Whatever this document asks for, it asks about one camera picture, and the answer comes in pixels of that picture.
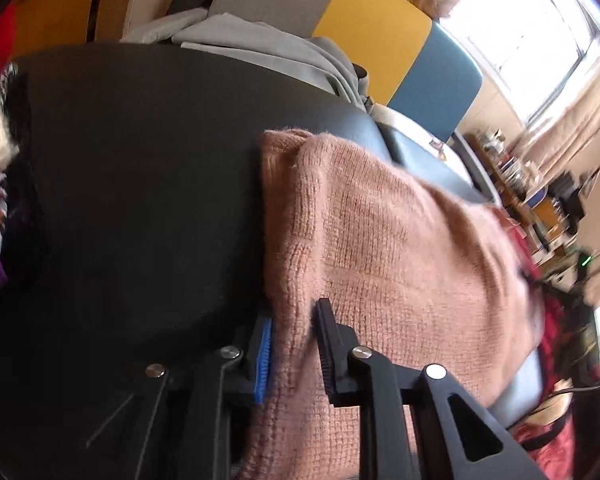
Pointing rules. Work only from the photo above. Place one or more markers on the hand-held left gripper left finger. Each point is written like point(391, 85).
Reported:
point(262, 355)

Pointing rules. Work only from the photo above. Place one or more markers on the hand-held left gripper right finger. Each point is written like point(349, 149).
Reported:
point(327, 345)

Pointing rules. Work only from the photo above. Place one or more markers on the pink knitted sweater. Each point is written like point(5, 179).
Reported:
point(395, 260)

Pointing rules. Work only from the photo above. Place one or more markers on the cluttered wooden shelf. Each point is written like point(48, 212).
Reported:
point(530, 200)

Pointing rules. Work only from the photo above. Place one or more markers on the dark red cloth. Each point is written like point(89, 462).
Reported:
point(555, 440)

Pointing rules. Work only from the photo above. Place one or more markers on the blue partition panel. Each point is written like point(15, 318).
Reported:
point(440, 85)

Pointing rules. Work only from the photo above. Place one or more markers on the window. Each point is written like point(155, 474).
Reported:
point(525, 25)

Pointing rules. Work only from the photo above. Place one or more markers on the grey garment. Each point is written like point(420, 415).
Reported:
point(260, 45)

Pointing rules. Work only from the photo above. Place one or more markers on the yellow partition panel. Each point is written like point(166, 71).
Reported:
point(375, 30)

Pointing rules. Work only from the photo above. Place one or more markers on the wooden cabinet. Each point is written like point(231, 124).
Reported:
point(55, 5)

